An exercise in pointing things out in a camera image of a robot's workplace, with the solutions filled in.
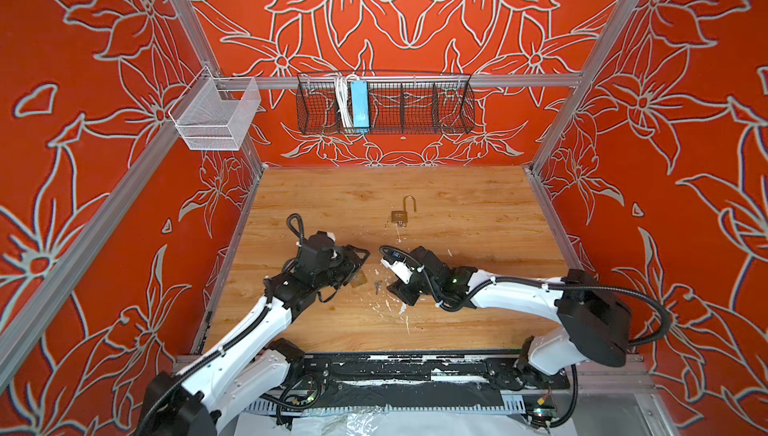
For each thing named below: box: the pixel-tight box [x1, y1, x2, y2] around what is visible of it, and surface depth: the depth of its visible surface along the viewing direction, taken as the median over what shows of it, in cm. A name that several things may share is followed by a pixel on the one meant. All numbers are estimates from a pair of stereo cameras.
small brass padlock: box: [350, 270, 368, 288], surface depth 91 cm
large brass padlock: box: [391, 195, 417, 223], surface depth 106 cm
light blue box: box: [351, 80, 369, 133], surface depth 92 cm
